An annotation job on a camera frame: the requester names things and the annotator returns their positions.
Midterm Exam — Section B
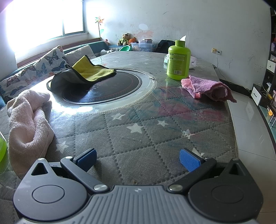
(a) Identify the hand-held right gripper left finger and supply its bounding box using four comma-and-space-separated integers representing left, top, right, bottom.
30, 148, 110, 194

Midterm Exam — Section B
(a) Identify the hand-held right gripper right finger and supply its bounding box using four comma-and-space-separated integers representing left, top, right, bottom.
168, 148, 246, 192

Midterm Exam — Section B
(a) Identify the pale pink towel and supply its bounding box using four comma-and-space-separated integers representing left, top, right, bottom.
6, 89, 54, 179

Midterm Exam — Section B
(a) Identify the clear pump bottle green liquid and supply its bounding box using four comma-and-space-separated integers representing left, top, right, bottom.
0, 131, 8, 170

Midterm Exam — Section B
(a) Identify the pink cloth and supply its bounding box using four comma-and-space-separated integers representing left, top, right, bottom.
181, 75, 237, 103

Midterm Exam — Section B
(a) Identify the round black induction cooktop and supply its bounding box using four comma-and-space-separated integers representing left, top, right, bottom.
61, 68, 143, 105

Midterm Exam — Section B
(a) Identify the yellow and grey microfiber cloth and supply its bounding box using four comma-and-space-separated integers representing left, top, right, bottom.
46, 55, 117, 92

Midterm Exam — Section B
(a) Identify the white tissue pack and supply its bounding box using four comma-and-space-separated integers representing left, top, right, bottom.
163, 35, 197, 70

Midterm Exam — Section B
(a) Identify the green plastic bottle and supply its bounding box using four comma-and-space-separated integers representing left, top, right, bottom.
166, 40, 191, 81

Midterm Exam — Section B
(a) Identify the long butterfly print cushion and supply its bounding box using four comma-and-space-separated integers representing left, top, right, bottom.
0, 65, 54, 97

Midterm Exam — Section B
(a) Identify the beige cushion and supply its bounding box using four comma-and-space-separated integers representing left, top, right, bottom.
65, 44, 95, 65

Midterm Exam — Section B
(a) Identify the blue sofa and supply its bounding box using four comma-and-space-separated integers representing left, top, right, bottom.
0, 41, 110, 108

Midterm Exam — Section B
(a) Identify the black backpack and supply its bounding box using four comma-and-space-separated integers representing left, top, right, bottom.
155, 40, 175, 54

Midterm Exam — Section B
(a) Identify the dark shelf unit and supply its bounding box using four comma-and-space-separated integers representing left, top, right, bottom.
251, 6, 276, 151

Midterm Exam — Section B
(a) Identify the large clear plastic storage box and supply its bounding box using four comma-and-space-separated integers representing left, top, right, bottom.
138, 39, 157, 52

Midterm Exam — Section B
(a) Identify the brown teddy bear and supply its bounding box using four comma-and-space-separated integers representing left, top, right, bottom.
117, 33, 131, 46

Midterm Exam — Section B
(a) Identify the window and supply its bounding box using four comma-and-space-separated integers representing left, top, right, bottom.
0, 0, 90, 58

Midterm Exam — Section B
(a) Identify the colourful pinwheel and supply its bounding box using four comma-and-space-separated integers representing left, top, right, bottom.
94, 16, 105, 40

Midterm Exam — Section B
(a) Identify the black power cable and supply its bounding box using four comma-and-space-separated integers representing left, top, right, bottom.
214, 54, 253, 91

